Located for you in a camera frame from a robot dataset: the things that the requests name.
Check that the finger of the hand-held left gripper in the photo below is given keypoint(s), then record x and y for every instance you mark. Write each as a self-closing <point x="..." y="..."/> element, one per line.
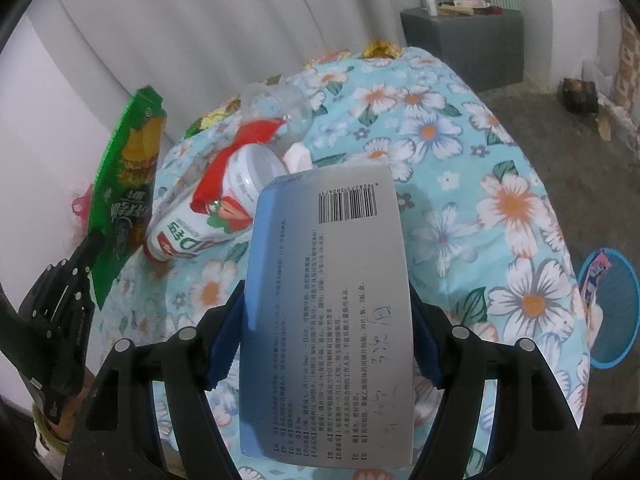
<point x="77" y="295"/>
<point x="80" y="260"/>

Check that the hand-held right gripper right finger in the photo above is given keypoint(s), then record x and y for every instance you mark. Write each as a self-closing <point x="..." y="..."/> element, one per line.
<point x="425" y="340"/>

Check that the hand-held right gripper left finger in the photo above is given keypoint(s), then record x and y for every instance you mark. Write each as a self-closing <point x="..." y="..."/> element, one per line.
<point x="225" y="340"/>

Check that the green chip packet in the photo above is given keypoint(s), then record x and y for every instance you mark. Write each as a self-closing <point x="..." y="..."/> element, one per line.
<point x="130" y="185"/>

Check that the grey and blue medicine box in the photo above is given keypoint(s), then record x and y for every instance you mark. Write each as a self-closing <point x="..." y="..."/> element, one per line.
<point x="325" y="310"/>

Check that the blue plastic waste basket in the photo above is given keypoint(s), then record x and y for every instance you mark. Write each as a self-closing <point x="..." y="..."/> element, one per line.
<point x="615" y="330"/>

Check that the red plastic wrapper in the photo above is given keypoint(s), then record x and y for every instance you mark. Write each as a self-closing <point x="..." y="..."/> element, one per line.
<point x="220" y="180"/>

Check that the white strawberry yogurt bottle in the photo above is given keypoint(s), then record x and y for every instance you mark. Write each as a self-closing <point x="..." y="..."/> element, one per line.
<point x="250" y="170"/>

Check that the blue floral blanket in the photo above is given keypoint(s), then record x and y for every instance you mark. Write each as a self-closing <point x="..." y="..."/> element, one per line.
<point x="475" y="160"/>

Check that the green yellow foil wrapper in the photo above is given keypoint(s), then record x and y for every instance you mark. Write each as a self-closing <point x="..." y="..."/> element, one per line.
<point x="210" y="121"/>

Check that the white paper piece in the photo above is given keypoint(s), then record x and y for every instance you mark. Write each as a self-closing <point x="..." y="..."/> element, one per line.
<point x="299" y="156"/>

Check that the small brown printed box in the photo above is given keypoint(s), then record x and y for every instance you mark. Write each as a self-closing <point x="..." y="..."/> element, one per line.
<point x="273" y="80"/>

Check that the grey curtain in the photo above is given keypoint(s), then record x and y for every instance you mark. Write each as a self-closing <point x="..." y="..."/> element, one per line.
<point x="200" y="20"/>

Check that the beige wooden piece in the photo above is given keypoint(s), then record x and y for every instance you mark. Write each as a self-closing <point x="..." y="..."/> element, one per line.
<point x="605" y="125"/>

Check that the black box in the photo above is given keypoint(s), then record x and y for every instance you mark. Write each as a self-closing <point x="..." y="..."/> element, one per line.
<point x="577" y="95"/>

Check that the grey cabinet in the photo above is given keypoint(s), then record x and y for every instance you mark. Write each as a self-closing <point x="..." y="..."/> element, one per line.
<point x="460" y="50"/>

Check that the gold foil wrapper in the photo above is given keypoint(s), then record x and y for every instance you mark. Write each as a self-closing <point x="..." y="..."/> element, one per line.
<point x="380" y="50"/>

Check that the beige flat box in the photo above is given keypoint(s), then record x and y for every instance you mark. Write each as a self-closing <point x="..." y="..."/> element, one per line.
<point x="457" y="10"/>

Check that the small white bottle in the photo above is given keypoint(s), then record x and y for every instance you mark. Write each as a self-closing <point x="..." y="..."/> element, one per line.
<point x="431" y="5"/>

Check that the patterned rolled mat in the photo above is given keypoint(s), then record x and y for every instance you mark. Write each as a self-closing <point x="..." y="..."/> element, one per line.
<point x="627" y="60"/>

